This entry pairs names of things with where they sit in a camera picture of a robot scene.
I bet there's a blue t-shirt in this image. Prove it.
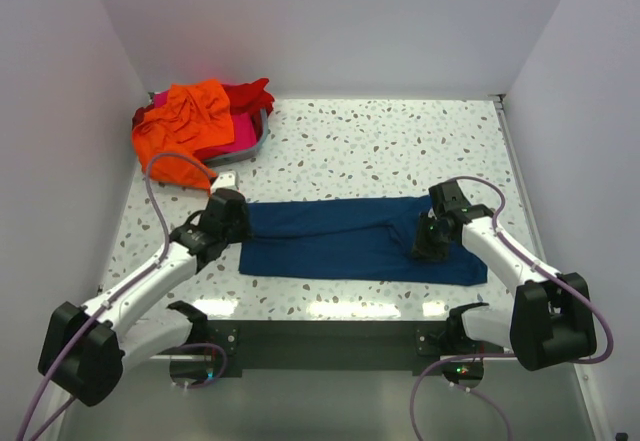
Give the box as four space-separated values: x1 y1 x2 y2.
239 196 488 287

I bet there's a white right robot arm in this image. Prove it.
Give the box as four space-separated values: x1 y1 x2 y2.
412 178 597 371

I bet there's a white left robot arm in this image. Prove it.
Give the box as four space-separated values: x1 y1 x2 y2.
38 187 251 406

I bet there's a grey laundry basket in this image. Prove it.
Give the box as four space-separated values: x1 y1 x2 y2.
204 109 269 167

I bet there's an orange t-shirt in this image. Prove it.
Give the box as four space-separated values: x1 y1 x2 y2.
132 79 235 190

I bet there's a red t-shirt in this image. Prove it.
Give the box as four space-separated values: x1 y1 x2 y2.
131 78 276 162

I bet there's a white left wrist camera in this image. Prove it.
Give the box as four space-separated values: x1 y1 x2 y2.
212 171 238 191

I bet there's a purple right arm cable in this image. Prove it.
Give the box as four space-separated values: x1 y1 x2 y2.
409 175 615 441

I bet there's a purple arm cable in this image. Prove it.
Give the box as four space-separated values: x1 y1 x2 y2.
14 152 229 441
409 175 615 441

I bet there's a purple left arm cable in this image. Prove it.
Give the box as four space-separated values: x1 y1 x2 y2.
14 152 229 441

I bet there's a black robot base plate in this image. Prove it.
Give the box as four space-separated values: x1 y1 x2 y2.
149 318 501 380

